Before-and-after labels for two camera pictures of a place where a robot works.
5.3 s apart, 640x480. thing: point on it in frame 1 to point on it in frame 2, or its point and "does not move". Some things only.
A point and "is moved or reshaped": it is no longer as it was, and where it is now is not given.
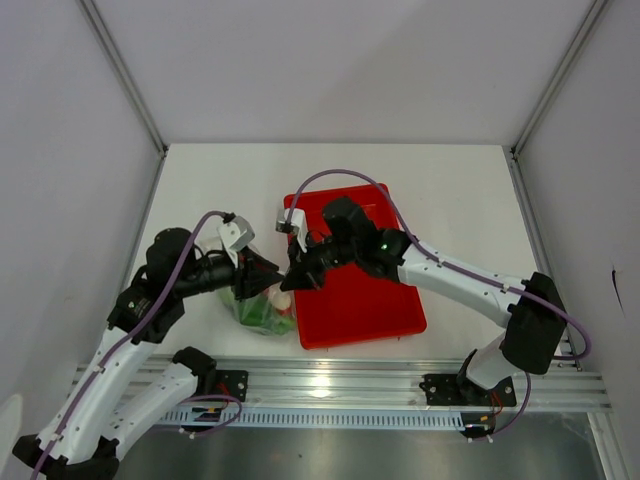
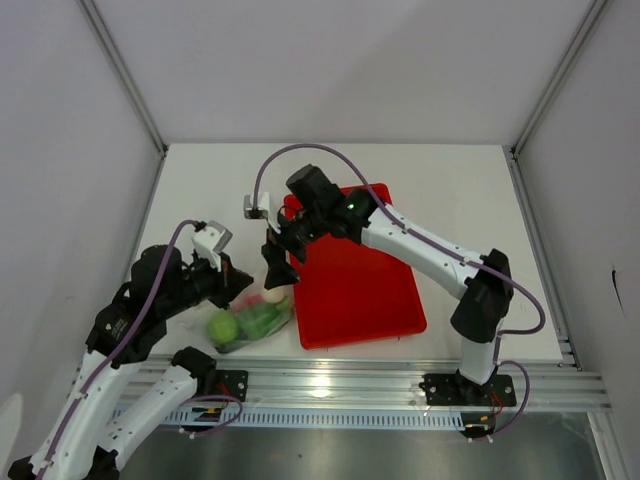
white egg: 282,301 to 274,295
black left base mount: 231,383 does not move
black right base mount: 447,390 does not move
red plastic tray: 354,304 does not move
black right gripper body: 323,254 to 298,232
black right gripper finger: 303,278 to 280,268
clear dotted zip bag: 272,311 is moved or reshaped
